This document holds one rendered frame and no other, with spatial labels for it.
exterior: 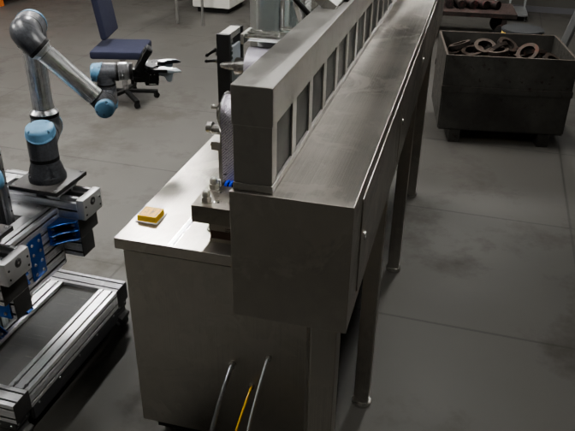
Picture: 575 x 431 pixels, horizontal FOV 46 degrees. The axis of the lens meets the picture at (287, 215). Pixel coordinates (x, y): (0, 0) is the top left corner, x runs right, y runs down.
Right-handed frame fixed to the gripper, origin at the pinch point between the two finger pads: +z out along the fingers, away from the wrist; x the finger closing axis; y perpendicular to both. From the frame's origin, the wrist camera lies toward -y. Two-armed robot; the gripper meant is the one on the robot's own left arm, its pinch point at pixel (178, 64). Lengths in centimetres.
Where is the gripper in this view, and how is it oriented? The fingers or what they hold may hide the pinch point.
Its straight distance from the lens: 289.3
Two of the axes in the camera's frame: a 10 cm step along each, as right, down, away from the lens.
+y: -0.4, 8.0, 5.9
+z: 9.9, -0.6, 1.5
